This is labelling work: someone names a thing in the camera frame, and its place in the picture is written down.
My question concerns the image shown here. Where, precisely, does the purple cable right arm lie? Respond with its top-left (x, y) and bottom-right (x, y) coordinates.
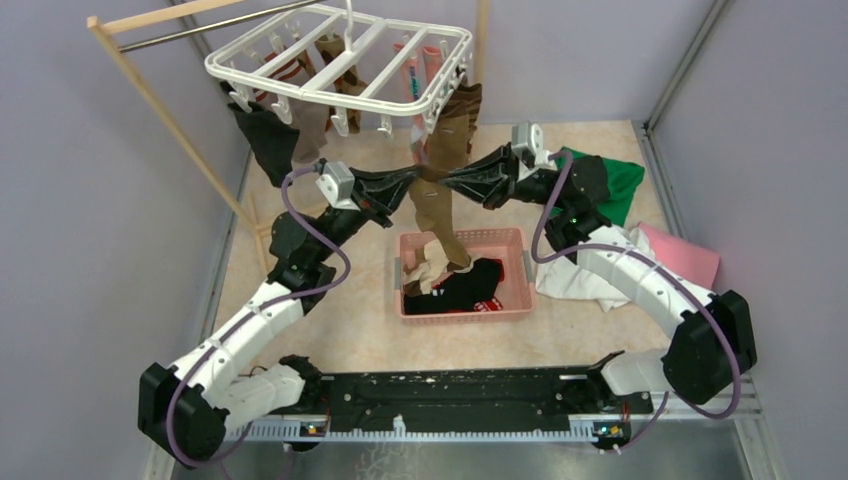
top-left (529, 148), bottom-right (743, 455)

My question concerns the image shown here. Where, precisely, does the wooden clothes rack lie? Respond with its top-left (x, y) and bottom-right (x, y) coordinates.
top-left (86, 1), bottom-right (486, 246)

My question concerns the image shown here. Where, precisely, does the pink cloth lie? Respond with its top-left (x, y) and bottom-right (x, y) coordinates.
top-left (638, 222), bottom-right (720, 289)

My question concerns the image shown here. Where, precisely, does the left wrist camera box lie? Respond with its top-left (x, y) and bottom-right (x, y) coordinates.
top-left (315, 159), bottom-right (360, 211)

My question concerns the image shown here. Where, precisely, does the pink plastic basket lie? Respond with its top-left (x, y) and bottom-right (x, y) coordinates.
top-left (394, 227), bottom-right (537, 325)

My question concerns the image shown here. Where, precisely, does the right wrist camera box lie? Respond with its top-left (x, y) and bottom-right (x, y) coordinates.
top-left (511, 121), bottom-right (556, 181)

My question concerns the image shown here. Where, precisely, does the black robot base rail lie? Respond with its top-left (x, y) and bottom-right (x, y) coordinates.
top-left (228, 351), bottom-right (763, 455)

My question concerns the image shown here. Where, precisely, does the black hanging sock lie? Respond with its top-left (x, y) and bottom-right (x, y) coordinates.
top-left (227, 100), bottom-right (300, 188)

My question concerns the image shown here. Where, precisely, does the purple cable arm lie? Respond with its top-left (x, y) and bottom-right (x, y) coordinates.
top-left (529, 148), bottom-right (743, 455)
top-left (164, 165), bottom-right (352, 468)

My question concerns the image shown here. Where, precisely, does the green shirt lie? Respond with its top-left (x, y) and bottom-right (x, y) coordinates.
top-left (561, 147), bottom-right (645, 227)

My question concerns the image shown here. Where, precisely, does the brown striped sock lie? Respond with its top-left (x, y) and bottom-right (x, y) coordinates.
top-left (454, 83), bottom-right (483, 154)

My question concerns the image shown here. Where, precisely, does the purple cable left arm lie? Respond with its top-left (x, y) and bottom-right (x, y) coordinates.
top-left (164, 165), bottom-right (352, 468)

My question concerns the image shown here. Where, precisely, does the orange brown argyle sock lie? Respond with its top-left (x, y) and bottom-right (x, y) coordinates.
top-left (315, 33), bottom-right (368, 134)

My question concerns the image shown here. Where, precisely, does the plain tan brown sock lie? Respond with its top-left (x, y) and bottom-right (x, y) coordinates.
top-left (427, 100), bottom-right (470, 172)

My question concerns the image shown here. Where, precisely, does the white plastic clip hanger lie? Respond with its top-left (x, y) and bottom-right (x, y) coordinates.
top-left (204, 1), bottom-right (473, 136)

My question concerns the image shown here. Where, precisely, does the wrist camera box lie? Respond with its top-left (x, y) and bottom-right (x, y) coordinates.
top-left (315, 159), bottom-right (360, 211)
top-left (511, 121), bottom-right (556, 181)

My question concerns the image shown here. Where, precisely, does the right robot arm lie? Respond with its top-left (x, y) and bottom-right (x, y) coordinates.
top-left (439, 144), bottom-right (757, 419)

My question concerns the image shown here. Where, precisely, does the pile of socks in basket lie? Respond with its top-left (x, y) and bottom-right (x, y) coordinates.
top-left (402, 240), bottom-right (505, 316)

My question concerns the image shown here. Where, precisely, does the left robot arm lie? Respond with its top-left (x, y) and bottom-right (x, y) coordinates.
top-left (138, 160), bottom-right (421, 468)

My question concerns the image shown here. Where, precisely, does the pink sock with teal spots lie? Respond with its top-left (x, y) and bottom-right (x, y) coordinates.
top-left (396, 42), bottom-right (444, 165)

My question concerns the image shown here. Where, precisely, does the white cloth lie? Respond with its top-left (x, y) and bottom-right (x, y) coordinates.
top-left (535, 257), bottom-right (630, 312)

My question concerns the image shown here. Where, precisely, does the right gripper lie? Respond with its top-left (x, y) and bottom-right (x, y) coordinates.
top-left (436, 142), bottom-right (568, 212)

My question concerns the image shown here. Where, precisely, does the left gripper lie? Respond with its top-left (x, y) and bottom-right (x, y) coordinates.
top-left (312, 166), bottom-right (421, 262)

